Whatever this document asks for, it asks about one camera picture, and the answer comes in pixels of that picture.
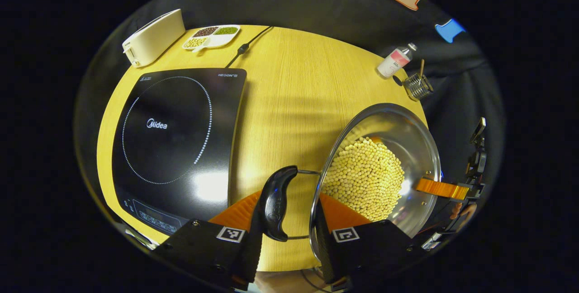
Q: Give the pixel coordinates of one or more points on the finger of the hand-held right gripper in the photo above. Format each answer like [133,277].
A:
[441,189]

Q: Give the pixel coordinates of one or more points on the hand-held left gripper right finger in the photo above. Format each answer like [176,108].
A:
[326,257]

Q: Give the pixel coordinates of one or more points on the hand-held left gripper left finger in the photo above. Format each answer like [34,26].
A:
[253,257]

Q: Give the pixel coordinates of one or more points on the steel pot with beans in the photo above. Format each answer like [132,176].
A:
[366,175]

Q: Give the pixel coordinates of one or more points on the black induction cooktop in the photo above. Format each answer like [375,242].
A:
[172,139]

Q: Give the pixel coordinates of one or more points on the clear glass holder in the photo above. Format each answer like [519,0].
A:
[418,87]

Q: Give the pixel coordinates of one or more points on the wooden stick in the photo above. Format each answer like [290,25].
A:
[421,68]

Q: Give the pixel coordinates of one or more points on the small black disc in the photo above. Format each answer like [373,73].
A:
[397,80]

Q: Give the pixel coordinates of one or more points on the clear bottle with pink label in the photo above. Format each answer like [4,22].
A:
[393,62]

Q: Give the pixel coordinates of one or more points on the white divided bean dish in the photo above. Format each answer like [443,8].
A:
[212,37]

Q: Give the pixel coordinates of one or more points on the black backdrop cloth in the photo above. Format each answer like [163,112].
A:
[316,3]

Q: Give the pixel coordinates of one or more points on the white toaster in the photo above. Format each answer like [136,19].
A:
[156,37]

